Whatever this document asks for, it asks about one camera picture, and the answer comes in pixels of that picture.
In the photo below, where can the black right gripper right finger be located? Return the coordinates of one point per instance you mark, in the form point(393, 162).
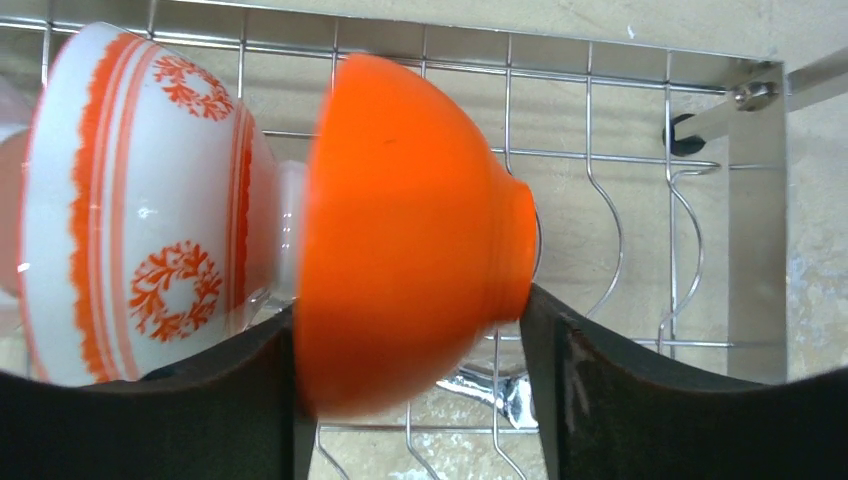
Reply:
point(608, 408)

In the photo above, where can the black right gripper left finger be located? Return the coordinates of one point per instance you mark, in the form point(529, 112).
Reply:
point(229, 412)

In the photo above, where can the stainless steel dish rack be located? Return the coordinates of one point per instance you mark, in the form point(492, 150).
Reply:
point(716, 237)

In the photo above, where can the solid orange bowl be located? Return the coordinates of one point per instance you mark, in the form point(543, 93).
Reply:
point(415, 243)

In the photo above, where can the white bowl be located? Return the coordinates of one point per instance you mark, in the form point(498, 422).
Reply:
point(15, 124)

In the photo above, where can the silver wrench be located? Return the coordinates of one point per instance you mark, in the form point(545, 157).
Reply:
point(510, 395)

